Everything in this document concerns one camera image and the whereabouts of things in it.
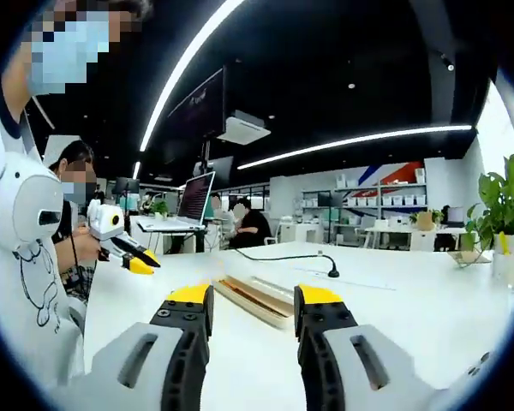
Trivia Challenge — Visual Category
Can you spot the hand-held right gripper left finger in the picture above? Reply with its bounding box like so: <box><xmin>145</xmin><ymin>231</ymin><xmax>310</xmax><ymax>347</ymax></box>
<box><xmin>68</xmin><ymin>282</ymin><xmax>216</xmax><ymax>411</ymax></box>

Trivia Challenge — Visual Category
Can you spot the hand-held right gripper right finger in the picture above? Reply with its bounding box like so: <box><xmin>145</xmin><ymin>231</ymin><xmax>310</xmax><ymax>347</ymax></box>
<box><xmin>293</xmin><ymin>282</ymin><xmax>449</xmax><ymax>411</ymax></box>

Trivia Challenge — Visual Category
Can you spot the cream cutlery case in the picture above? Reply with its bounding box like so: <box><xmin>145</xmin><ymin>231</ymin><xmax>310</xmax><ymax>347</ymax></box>
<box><xmin>212</xmin><ymin>275</ymin><xmax>297</xmax><ymax>331</ymax></box>

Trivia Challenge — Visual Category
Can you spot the person's left hand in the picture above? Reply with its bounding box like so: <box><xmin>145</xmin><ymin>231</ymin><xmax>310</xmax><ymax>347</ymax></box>
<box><xmin>74</xmin><ymin>226</ymin><xmax>102</xmax><ymax>263</ymax></box>

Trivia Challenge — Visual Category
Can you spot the open laptop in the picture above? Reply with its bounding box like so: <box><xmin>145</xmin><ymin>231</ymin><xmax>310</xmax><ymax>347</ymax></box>
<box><xmin>135</xmin><ymin>170</ymin><xmax>218</xmax><ymax>235</ymax></box>

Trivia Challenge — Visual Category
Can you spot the white chest device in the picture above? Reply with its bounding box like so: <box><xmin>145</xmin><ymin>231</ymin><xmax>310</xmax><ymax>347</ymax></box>
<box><xmin>0</xmin><ymin>149</ymin><xmax>65</xmax><ymax>258</ymax></box>

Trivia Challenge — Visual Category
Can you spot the person in white shirt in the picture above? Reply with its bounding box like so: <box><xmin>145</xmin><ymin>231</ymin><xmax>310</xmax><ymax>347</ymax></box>
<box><xmin>0</xmin><ymin>85</ymin><xmax>89</xmax><ymax>386</ymax></box>

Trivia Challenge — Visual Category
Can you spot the white background desk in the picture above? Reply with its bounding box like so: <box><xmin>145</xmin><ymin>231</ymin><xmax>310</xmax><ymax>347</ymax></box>
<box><xmin>362</xmin><ymin>223</ymin><xmax>469</xmax><ymax>253</ymax></box>

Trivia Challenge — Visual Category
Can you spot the wooden stand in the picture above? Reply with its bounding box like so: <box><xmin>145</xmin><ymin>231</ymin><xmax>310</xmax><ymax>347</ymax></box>
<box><xmin>446</xmin><ymin>247</ymin><xmax>494</xmax><ymax>270</ymax></box>

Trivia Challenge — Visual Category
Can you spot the hanging dark monitor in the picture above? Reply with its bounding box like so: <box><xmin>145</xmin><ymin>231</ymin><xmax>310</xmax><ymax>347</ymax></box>
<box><xmin>166</xmin><ymin>67</ymin><xmax>227</xmax><ymax>139</ymax></box>

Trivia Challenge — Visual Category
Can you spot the small plant in brown pot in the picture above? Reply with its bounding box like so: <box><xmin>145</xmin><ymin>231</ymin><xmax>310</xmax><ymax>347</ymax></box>
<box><xmin>408</xmin><ymin>208</ymin><xmax>445</xmax><ymax>233</ymax></box>

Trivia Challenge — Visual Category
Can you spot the ceiling air conditioner unit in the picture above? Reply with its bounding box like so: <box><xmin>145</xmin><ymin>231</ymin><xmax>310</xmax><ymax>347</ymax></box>
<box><xmin>215</xmin><ymin>110</ymin><xmax>272</xmax><ymax>145</ymax></box>

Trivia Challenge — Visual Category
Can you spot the storage shelf with white bins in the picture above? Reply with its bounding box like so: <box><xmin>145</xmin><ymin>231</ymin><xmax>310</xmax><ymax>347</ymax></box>
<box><xmin>301</xmin><ymin>168</ymin><xmax>428</xmax><ymax>241</ymax></box>

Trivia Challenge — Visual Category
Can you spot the curved ceiling light strip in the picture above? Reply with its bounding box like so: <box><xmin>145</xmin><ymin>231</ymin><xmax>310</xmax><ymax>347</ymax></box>
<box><xmin>138</xmin><ymin>0</ymin><xmax>246</xmax><ymax>153</ymax></box>

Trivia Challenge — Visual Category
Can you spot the potted green plant white pot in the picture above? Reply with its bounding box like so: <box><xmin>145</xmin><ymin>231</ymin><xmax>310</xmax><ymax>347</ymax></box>
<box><xmin>466</xmin><ymin>153</ymin><xmax>514</xmax><ymax>289</ymax></box>

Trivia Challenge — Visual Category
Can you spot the straight ceiling light strip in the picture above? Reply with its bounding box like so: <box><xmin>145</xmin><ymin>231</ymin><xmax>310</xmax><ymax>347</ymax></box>
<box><xmin>236</xmin><ymin>124</ymin><xmax>473</xmax><ymax>170</ymax></box>

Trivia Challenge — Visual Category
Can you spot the large bright window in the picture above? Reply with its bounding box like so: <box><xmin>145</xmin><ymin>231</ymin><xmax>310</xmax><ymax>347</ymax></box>
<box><xmin>475</xmin><ymin>80</ymin><xmax>514</xmax><ymax>181</ymax></box>

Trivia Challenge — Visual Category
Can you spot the black cable with plug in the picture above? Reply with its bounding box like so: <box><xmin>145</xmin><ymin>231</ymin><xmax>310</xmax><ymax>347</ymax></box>
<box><xmin>234</xmin><ymin>247</ymin><xmax>342</xmax><ymax>280</ymax></box>

